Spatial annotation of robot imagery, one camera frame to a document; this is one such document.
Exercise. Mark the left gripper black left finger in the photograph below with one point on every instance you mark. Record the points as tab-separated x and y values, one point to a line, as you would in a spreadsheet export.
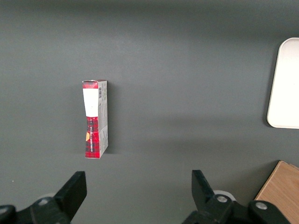
67	200

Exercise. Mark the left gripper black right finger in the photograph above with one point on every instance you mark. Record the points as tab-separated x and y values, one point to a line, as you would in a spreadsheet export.
205	203

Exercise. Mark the wooden drawer cabinet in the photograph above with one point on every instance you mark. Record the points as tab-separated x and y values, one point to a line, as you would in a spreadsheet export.
281	186

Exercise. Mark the red plaid cardboard box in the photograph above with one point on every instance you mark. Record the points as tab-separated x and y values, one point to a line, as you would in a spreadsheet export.
93	130

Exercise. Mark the beige rectangular tray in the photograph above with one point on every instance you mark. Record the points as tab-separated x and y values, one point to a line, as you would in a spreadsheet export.
286	88

